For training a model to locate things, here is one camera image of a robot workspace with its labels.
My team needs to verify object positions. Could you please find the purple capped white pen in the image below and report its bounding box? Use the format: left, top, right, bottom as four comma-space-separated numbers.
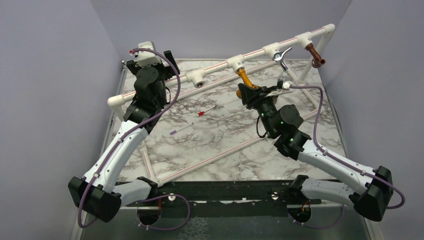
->
169, 122, 194, 136

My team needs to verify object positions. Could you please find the chrome lever faucet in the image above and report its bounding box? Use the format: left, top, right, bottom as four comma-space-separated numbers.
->
272, 46, 293, 72

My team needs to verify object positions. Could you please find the brown water faucet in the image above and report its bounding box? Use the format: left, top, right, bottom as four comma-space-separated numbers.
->
305, 43, 326, 69

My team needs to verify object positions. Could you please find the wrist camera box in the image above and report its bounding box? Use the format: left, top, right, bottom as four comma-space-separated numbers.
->
266, 79, 293, 98
129, 41, 162, 68

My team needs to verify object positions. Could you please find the white PVC pipe frame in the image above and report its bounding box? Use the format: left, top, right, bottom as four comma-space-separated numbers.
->
107, 23, 336, 187

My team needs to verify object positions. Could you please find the yellow water faucet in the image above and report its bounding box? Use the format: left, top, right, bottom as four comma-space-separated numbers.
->
236, 67, 260, 89

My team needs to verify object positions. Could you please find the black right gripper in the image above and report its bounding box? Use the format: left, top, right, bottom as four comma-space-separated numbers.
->
239, 82, 280, 138

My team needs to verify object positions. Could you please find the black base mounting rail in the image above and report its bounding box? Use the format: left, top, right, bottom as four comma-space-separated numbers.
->
91, 177, 332, 220

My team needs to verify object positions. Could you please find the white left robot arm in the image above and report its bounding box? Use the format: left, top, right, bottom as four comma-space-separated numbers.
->
68, 48, 182, 229

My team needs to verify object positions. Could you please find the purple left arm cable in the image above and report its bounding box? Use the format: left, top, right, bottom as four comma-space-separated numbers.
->
77, 48, 192, 232

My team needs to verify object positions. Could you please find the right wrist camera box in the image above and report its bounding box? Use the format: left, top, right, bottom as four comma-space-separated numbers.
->
266, 79, 293, 98

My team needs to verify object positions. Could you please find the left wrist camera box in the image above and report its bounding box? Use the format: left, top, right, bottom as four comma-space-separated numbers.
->
129, 41, 162, 68

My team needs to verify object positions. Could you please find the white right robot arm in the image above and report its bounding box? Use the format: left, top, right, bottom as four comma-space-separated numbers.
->
238, 83, 394, 222

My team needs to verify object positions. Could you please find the red capped white pen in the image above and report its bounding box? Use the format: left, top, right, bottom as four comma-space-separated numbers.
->
198, 105, 216, 117

